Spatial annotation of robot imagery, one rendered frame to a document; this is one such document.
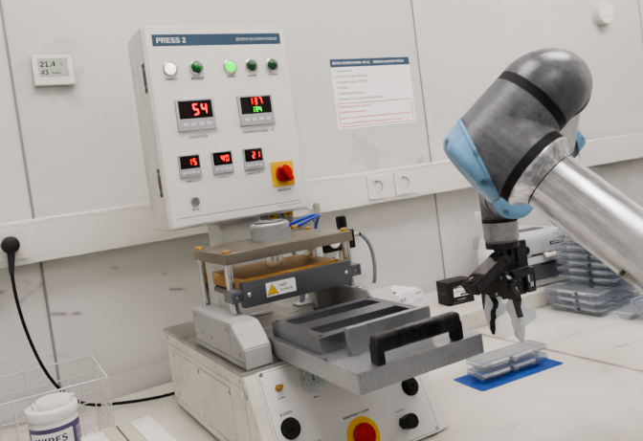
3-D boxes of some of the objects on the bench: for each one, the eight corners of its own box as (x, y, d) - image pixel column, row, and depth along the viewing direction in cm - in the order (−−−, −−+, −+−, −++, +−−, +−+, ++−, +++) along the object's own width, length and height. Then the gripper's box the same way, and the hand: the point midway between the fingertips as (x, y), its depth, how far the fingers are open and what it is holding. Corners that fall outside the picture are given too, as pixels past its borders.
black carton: (437, 303, 188) (435, 280, 188) (463, 297, 191) (460, 275, 191) (449, 306, 182) (446, 283, 182) (475, 300, 186) (472, 277, 185)
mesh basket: (-28, 444, 136) (-37, 385, 135) (99, 407, 148) (92, 354, 147) (-30, 483, 116) (-41, 414, 116) (118, 438, 128) (108, 376, 128)
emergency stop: (356, 452, 104) (347, 428, 106) (375, 444, 106) (367, 420, 108) (360, 451, 103) (351, 426, 104) (380, 443, 105) (371, 419, 106)
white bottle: (510, 338, 161) (503, 281, 160) (490, 337, 163) (484, 282, 162) (515, 332, 165) (508, 277, 164) (496, 331, 167) (489, 277, 167)
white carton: (338, 329, 174) (334, 302, 173) (395, 308, 188) (392, 284, 188) (367, 334, 164) (365, 306, 164) (426, 313, 179) (423, 287, 179)
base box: (176, 406, 143) (165, 331, 142) (320, 362, 161) (310, 296, 160) (278, 499, 96) (263, 389, 95) (464, 423, 114) (453, 329, 114)
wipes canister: (33, 480, 114) (20, 399, 113) (84, 463, 118) (72, 385, 118) (38, 499, 107) (25, 412, 106) (92, 480, 111) (79, 397, 110)
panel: (290, 492, 97) (254, 373, 103) (440, 430, 112) (402, 329, 118) (295, 492, 95) (258, 370, 101) (447, 429, 110) (408, 326, 116)
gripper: (543, 239, 133) (554, 338, 134) (497, 236, 146) (506, 326, 147) (513, 246, 129) (523, 346, 130) (467, 242, 142) (477, 334, 143)
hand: (504, 334), depth 137 cm, fingers open, 8 cm apart
